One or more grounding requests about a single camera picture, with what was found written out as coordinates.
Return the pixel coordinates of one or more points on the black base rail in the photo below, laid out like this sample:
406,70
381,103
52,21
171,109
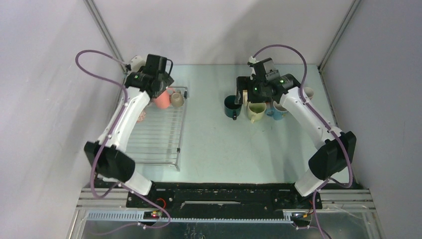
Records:
230,201

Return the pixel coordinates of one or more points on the salmon printed mug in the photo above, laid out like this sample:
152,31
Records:
309,92

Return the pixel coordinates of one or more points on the light green mug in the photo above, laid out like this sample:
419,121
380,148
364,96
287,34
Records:
255,111

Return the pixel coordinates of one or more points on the blue mug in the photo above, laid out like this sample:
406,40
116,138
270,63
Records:
276,111

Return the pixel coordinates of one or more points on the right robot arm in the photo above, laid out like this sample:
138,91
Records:
334,148

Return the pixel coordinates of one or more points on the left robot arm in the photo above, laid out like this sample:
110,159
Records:
106,155

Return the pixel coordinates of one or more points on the beige small mug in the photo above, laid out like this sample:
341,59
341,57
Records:
177,99

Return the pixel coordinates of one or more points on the aluminium frame rail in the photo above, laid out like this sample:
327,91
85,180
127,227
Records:
345,214

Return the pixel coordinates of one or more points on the pink patterned mug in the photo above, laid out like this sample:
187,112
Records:
141,117

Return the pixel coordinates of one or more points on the cream mug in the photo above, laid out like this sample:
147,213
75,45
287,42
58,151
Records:
245,98

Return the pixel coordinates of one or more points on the wire dish rack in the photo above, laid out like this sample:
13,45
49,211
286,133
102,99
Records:
157,139

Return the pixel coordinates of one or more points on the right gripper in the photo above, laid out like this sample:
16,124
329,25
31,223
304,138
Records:
246,83

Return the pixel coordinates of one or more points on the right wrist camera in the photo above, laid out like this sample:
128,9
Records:
263,70

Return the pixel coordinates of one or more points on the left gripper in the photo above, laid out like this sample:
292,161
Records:
166,81

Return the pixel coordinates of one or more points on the teal green mug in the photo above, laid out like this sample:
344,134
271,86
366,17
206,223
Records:
231,108

